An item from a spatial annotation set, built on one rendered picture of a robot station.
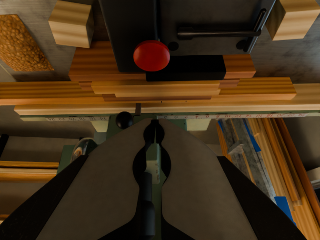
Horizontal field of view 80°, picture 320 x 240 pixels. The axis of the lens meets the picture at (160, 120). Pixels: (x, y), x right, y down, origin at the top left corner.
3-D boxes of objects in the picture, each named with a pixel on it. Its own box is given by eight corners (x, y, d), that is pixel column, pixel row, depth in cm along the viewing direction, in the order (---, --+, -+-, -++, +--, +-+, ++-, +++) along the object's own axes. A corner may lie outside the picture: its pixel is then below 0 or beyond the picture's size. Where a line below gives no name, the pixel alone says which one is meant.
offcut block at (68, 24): (91, 5, 24) (85, 25, 22) (95, 28, 27) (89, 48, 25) (57, -1, 23) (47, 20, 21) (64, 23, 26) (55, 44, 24)
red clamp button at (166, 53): (170, 36, 15) (170, 45, 14) (169, 65, 17) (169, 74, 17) (131, 37, 15) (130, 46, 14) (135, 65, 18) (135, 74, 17)
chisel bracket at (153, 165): (157, 104, 28) (157, 160, 24) (159, 142, 40) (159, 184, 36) (106, 105, 28) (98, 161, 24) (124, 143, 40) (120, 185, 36)
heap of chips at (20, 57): (16, 14, 25) (11, 23, 24) (55, 70, 34) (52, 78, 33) (-37, 15, 25) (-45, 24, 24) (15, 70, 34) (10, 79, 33)
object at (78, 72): (244, 37, 28) (256, 71, 25) (241, 45, 29) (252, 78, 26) (77, 41, 29) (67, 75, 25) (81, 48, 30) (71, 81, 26)
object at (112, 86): (212, 45, 29) (220, 83, 26) (209, 55, 31) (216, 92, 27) (98, 48, 30) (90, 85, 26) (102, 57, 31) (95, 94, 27)
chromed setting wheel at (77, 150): (88, 127, 40) (76, 190, 34) (105, 149, 51) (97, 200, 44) (74, 127, 40) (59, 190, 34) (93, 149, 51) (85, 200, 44)
